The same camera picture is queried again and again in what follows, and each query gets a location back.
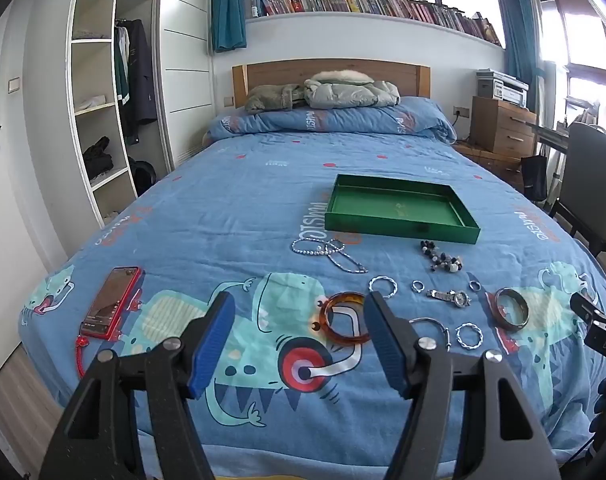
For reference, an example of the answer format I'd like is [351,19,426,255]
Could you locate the dark brown jade bangle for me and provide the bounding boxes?
[493,288,530,332]

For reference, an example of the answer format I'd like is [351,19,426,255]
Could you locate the twisted silver hoop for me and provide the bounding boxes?
[455,322,484,351]
[368,275,399,299]

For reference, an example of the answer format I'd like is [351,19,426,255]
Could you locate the thin silver bangle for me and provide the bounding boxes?
[408,316,452,352]

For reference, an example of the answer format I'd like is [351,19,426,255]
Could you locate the silver wristwatch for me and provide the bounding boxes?
[425,289,471,309]

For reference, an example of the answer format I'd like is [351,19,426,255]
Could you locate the brown bead bracelet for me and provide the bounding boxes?
[419,239,466,274]

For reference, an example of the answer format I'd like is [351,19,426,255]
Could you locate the amber resin bangle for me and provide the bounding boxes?
[318,292,370,347]

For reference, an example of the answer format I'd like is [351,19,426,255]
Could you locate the silver chain necklace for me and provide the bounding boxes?
[290,237,369,276]

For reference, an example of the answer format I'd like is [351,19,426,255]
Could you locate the red smartphone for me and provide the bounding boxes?
[79,266,144,340]

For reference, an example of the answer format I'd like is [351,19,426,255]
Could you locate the dark grey chair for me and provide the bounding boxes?
[549,122,606,256]

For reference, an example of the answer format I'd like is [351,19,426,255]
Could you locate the black tote bag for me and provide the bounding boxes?
[521,155,547,203]

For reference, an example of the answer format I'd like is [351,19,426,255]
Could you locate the blue dinosaur bedspread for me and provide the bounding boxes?
[18,132,606,479]

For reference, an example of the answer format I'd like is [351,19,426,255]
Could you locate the wooden drawer cabinet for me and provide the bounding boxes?
[470,96,536,158]

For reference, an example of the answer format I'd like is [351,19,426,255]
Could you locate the green metal tray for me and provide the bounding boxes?
[325,174,481,245]

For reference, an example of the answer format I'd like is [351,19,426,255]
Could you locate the white printer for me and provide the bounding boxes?
[476,70,528,108]

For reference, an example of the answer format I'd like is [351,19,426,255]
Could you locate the black clothes on shelf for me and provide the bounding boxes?
[83,136,113,180]

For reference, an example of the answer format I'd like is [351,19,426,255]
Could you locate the blue folded duvet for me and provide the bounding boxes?
[205,96,457,144]

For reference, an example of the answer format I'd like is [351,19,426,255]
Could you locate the wooden headboard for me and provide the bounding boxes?
[231,58,431,107]

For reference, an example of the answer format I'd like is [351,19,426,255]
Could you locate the right teal curtain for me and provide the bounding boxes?
[498,0,545,113]

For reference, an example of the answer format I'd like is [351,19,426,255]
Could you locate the teal curtain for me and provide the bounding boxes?
[211,0,247,53]
[498,0,545,113]

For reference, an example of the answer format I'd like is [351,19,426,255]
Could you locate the grey puffer jacket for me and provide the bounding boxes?
[303,70,401,110]

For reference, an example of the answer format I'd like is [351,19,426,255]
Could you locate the dark hanging coat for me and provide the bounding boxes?
[113,20,158,145]

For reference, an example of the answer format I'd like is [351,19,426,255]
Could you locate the white wardrobe shelving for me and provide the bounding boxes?
[69,0,214,226]

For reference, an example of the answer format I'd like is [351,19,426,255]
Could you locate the olive green jacket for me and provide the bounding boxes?
[245,84,306,115]

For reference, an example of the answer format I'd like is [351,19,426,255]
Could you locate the left teal curtain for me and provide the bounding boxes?
[211,0,247,53]

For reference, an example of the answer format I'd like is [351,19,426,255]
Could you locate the row of books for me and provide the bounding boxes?
[245,0,501,47]

